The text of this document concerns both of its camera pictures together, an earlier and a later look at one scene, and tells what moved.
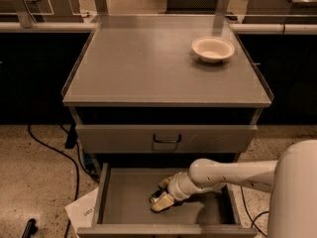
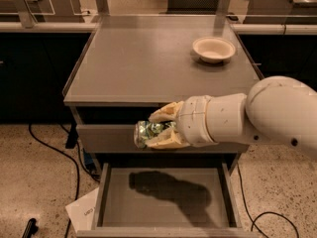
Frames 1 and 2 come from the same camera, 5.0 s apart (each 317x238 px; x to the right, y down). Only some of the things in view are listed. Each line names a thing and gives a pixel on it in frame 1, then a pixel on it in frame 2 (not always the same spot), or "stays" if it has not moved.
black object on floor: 31,229 stays
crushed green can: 154,197 → 145,131
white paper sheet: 81,211 stays
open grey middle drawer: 124,210 stays
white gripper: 174,188 → 192,120
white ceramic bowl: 212,49 stays
